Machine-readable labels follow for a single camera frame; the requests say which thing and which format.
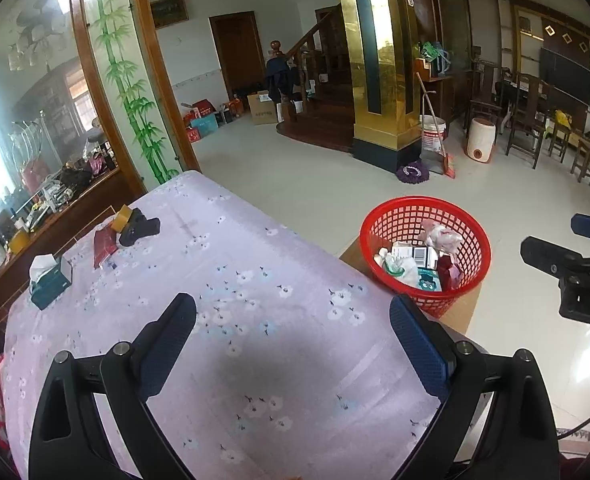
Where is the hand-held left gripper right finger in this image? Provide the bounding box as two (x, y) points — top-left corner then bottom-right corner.
(389, 293), (560, 480)

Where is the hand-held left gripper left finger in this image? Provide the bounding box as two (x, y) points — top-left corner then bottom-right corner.
(27, 291), (198, 480)

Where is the green packet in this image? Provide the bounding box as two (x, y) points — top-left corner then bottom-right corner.
(417, 267), (443, 292)

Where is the white green cloth bag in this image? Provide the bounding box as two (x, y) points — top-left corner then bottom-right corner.
(375, 250), (420, 286)

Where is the red wrapper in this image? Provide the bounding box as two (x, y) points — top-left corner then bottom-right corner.
(436, 255), (463, 288)

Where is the blue white medicine box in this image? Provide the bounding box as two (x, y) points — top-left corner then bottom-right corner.
(392, 242), (438, 268)

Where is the red plastic basket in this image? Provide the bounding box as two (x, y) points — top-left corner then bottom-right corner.
(360, 197), (492, 318)

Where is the purple floral tablecloth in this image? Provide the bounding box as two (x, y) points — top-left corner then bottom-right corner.
(2, 170), (440, 480)

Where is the dark red packet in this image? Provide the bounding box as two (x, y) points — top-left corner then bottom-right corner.
(93, 225), (120, 268)

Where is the teal tissue box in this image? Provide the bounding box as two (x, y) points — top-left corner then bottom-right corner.
(29, 254), (73, 311)

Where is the white cylindrical bin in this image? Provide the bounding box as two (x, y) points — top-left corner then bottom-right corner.
(466, 117), (496, 163)

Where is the yellow tape roll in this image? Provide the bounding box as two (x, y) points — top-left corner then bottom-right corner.
(112, 205), (134, 233)

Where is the broom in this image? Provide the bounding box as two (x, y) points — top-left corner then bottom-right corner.
(415, 72), (456, 179)

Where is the black television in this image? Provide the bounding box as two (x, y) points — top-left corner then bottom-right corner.
(540, 47), (590, 107)

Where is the wooden counter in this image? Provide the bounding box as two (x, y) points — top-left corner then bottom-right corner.
(0, 167), (146, 331)

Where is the purple mop head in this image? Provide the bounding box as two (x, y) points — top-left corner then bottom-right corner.
(396, 161), (430, 183)

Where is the white bucket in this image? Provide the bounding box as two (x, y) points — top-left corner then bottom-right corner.
(420, 115), (447, 153)

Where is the teal cardboard box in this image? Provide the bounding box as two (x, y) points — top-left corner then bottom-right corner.
(192, 115), (220, 138)

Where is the red gift box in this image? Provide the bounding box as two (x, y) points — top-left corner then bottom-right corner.
(182, 99), (216, 143)

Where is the wooden staircase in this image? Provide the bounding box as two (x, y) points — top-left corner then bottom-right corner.
(275, 7), (356, 153)

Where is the brown cardboard box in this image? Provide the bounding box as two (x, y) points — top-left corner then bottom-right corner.
(247, 91), (278, 126)

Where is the gold pillar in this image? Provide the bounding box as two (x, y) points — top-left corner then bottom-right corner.
(332, 0), (423, 172)

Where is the bamboo painted glass panel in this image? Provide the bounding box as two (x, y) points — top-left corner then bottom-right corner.
(70, 0), (200, 186)

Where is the dark jacket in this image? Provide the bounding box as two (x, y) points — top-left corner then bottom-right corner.
(265, 57), (300, 103)

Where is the brown wooden door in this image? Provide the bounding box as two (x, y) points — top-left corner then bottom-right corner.
(209, 11), (266, 103)

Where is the black cable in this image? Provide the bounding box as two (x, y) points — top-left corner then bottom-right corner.
(555, 400), (590, 441)

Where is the framed wall picture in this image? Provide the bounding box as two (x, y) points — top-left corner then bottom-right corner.
(150, 0), (190, 28)

